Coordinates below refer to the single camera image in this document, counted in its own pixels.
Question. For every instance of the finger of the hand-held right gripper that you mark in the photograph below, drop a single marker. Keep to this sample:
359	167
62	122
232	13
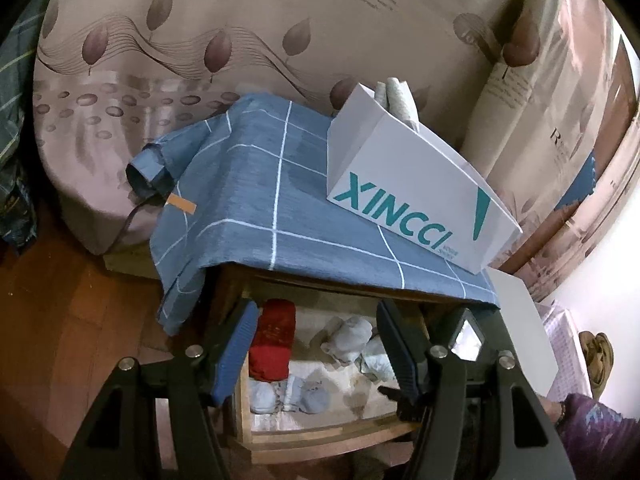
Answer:
390	391

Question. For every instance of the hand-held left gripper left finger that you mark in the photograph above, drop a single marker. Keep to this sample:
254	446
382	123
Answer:
235	360

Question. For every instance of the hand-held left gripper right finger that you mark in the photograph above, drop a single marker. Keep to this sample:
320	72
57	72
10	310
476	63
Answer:
400	360

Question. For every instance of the light blue white underwear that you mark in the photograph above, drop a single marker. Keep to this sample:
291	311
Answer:
350	337
375	357

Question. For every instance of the red underwear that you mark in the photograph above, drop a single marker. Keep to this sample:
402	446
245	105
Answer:
272	340

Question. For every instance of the wooden drawer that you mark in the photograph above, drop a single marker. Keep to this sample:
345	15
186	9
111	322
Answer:
345	390

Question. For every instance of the white shoe box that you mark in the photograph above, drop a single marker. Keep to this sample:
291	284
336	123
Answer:
425	175

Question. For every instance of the pale grey underwear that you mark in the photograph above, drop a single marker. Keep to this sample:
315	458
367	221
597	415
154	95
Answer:
382	94

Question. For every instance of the person's right forearm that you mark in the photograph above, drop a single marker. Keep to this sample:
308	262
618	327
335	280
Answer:
600	435

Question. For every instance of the white cabinet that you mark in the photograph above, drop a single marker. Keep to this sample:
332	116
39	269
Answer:
520	320

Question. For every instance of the wooden nightstand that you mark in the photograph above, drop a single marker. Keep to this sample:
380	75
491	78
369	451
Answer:
222	290

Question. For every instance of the pink checked cloth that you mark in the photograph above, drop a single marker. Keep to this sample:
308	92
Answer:
570	360

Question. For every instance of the brown cloth item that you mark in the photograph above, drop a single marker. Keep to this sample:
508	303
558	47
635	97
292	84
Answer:
597	360

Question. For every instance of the blue checked cloth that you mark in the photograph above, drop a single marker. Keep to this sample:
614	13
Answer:
300	200

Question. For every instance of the blue foam mat piece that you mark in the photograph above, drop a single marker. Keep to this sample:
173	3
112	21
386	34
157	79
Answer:
582	185

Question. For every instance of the leaf printed bed sheet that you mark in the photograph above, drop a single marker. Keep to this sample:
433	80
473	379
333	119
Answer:
200	110

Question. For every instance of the green plaid cloth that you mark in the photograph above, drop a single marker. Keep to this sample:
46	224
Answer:
15	110

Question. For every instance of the wooden bed frame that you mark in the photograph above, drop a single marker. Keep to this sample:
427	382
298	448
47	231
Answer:
625	80

